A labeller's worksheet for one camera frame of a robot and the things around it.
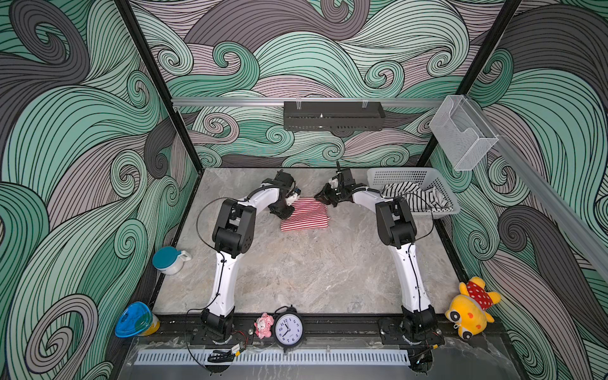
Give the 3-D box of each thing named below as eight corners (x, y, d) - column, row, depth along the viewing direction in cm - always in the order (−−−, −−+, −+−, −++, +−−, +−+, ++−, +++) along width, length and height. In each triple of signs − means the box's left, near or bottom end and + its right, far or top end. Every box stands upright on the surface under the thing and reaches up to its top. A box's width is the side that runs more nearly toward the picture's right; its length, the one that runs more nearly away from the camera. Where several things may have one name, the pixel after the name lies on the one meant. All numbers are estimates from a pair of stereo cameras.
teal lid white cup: (152, 270, 88) (141, 261, 82) (165, 251, 93) (156, 242, 87) (180, 278, 86) (171, 270, 80) (192, 258, 91) (184, 250, 85)
